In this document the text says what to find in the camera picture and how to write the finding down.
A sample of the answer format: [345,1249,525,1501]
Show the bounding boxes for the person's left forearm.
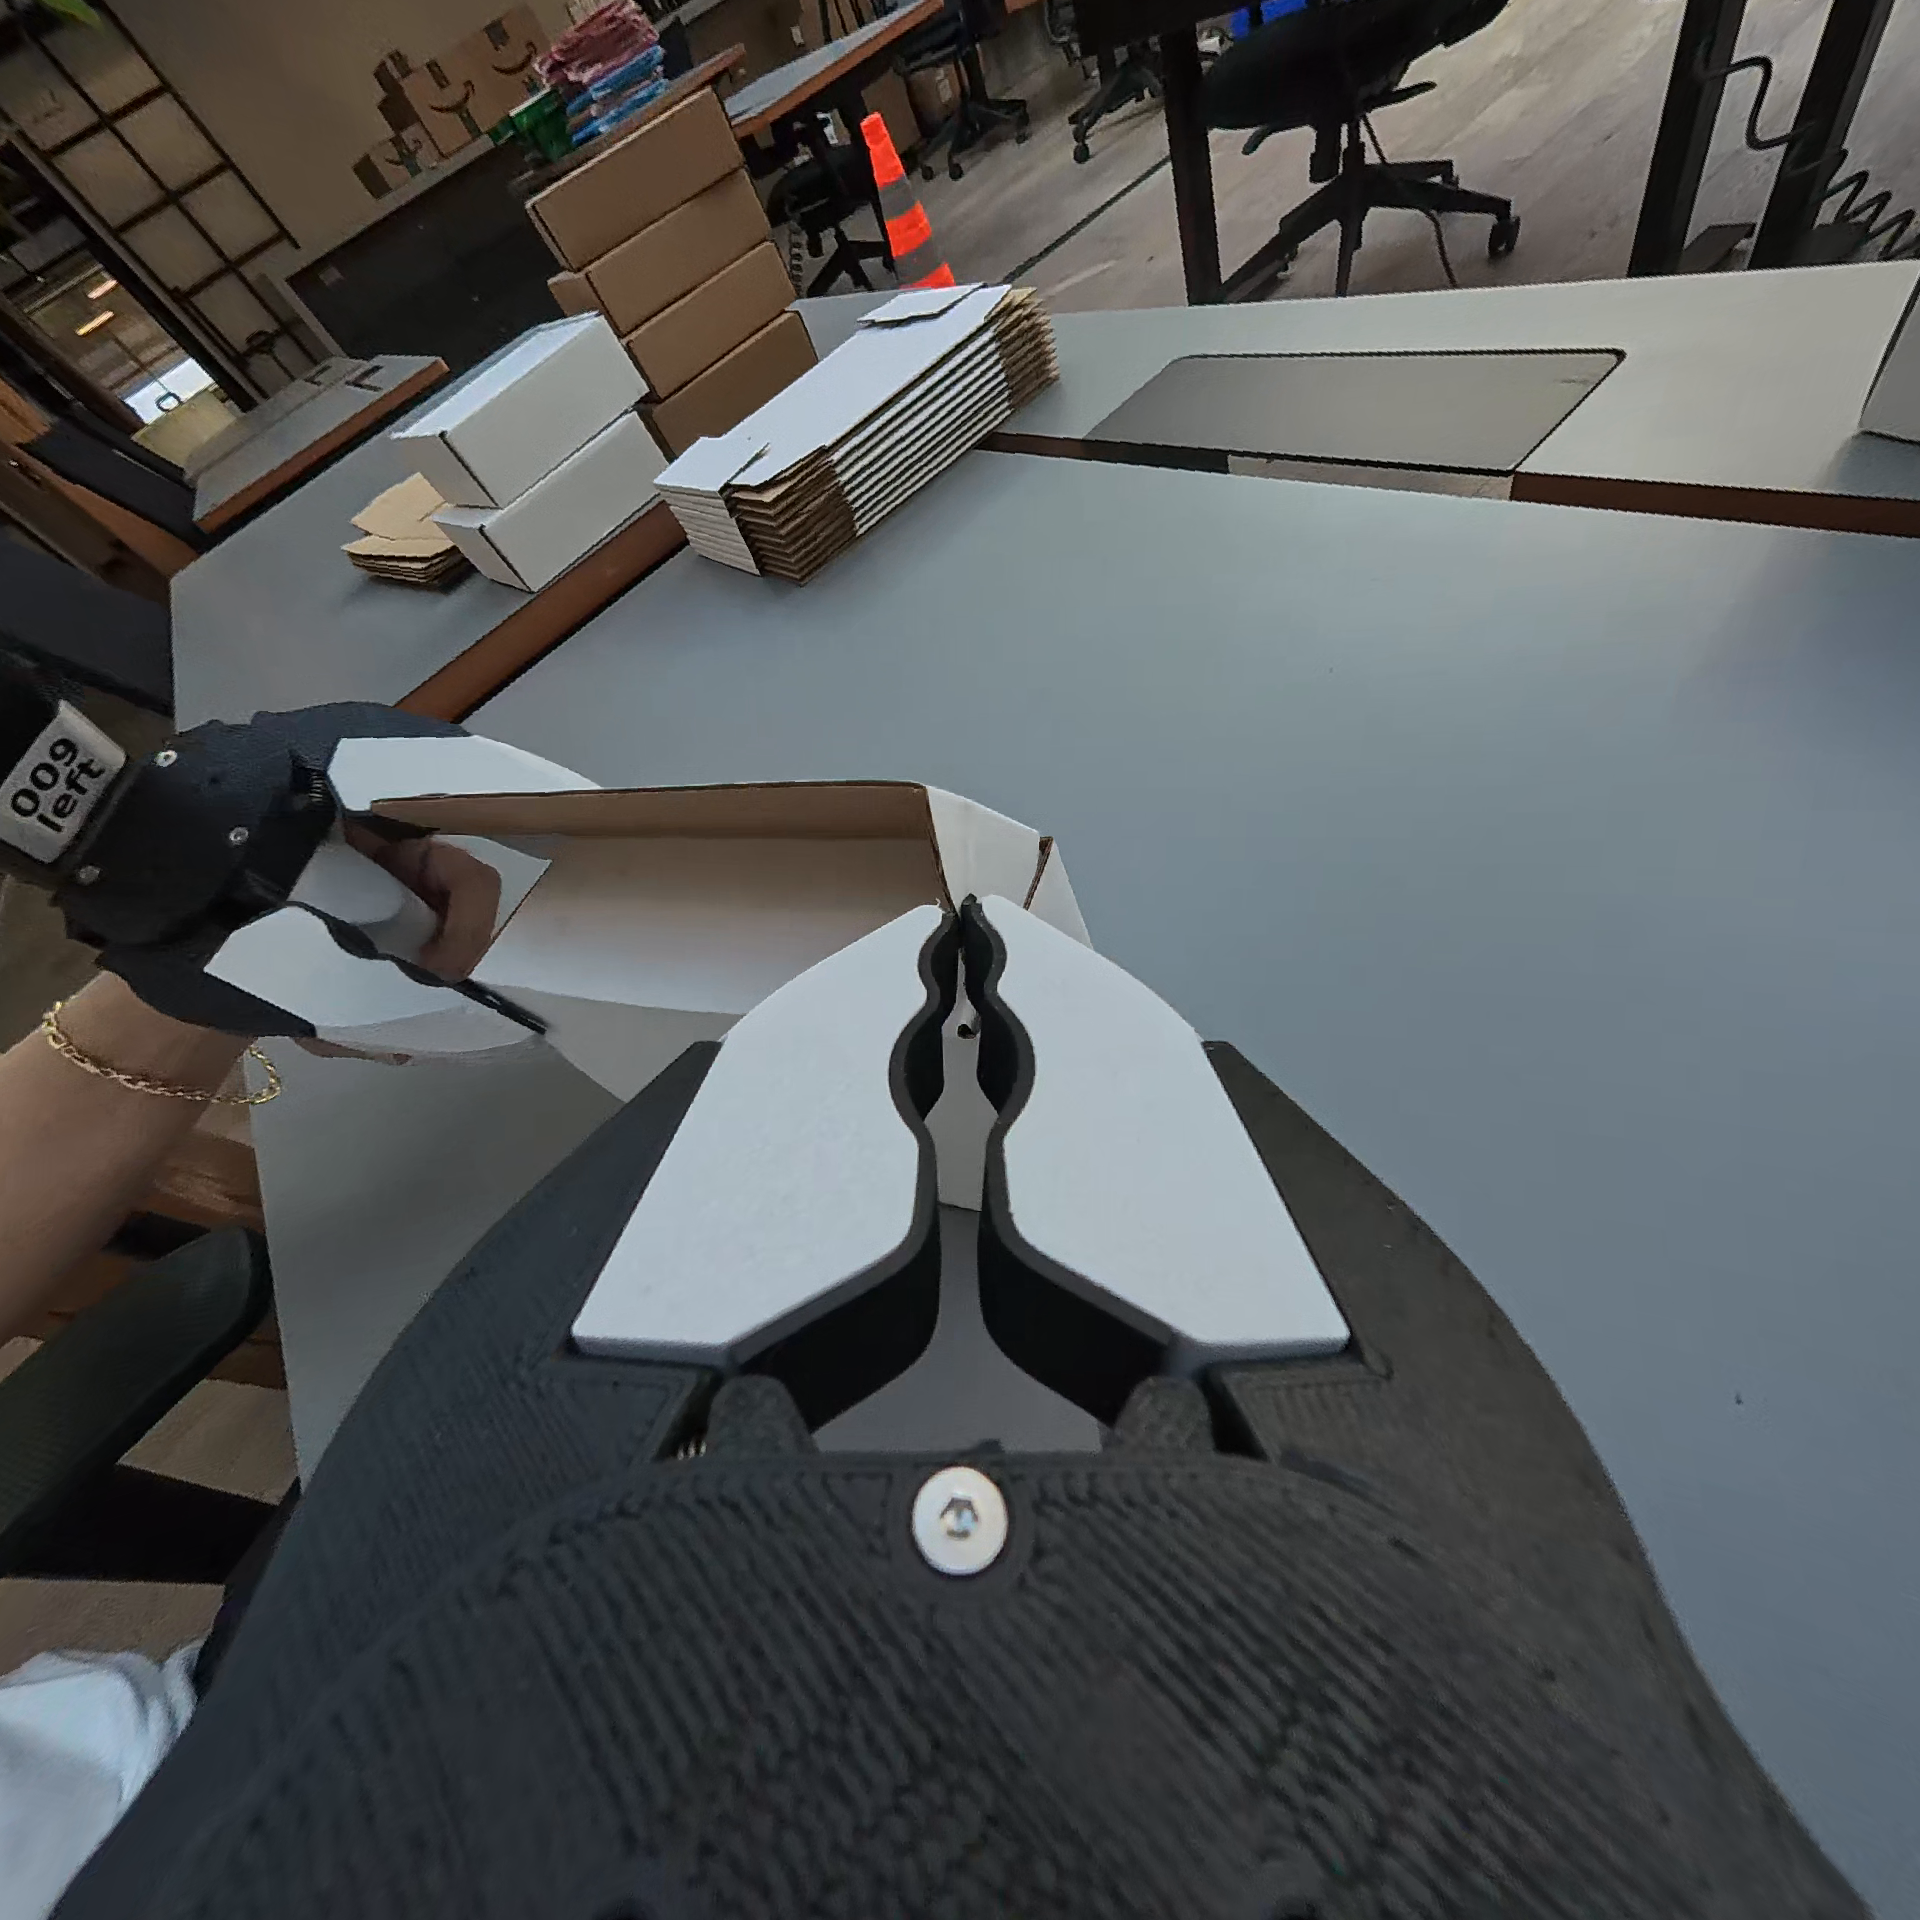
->
[0,972,289,1329]

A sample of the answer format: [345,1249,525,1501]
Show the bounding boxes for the folded white cardboard box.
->
[433,410,673,597]
[391,310,650,509]

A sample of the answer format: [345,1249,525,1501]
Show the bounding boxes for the black coiled cable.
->
[1695,30,1920,265]

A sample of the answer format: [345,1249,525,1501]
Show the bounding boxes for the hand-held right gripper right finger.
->
[966,894,1355,1430]

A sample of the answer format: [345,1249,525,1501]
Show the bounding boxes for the black table leg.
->
[1628,0,1895,280]
[1162,0,1251,309]

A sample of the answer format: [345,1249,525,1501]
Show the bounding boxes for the gold chain bracelet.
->
[38,1000,283,1108]

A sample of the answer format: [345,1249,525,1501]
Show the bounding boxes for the stack of coloured packets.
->
[537,0,673,154]

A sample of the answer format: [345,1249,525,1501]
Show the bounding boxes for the grey table cable flap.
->
[1079,348,1628,483]

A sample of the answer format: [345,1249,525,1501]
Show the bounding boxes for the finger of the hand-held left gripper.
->
[321,730,612,826]
[201,854,553,1052]

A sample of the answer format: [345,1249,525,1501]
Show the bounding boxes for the person's left hand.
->
[343,829,506,964]

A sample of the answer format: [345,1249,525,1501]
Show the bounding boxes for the stack of flat cardboard boxes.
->
[652,281,1063,587]

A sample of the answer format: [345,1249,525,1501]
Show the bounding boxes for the small brown cardboard pile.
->
[343,474,479,589]

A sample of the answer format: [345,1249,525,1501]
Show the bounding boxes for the brown cardboard box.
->
[614,240,801,400]
[525,85,750,267]
[638,310,822,459]
[547,166,774,337]

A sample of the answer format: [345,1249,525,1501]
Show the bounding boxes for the printed shipping carton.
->
[450,0,543,115]
[353,46,490,196]

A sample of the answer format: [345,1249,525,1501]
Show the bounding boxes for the black office chair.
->
[900,0,1038,182]
[1191,0,1521,299]
[772,142,890,298]

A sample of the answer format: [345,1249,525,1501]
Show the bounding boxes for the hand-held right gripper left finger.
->
[570,900,965,1370]

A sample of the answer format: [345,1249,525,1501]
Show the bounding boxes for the white cardboard box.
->
[433,410,673,597]
[246,778,1099,1488]
[391,310,650,509]

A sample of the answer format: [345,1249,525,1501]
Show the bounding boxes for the orange traffic cone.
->
[859,113,957,294]

